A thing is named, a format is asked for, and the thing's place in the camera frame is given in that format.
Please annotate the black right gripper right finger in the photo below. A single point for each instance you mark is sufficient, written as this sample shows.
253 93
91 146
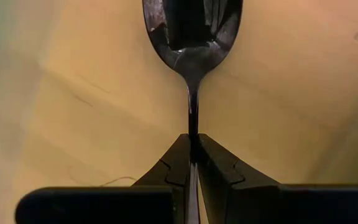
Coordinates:
259 202

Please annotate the glossy black spoon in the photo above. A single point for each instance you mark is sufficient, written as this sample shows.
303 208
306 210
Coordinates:
194 62

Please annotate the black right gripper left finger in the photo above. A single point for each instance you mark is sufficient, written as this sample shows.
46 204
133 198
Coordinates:
104 205

